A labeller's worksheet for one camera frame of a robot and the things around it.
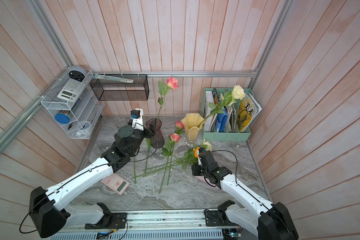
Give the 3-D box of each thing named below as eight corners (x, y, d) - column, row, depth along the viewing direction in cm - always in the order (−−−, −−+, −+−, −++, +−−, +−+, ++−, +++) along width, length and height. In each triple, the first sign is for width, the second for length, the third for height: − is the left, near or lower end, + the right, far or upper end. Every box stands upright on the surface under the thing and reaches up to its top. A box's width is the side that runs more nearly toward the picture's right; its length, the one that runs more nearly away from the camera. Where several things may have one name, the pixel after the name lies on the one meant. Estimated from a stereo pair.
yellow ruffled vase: (182, 147, 101) (183, 128, 85) (182, 132, 110) (182, 113, 94) (200, 147, 101) (204, 128, 85) (198, 132, 110) (202, 113, 94)
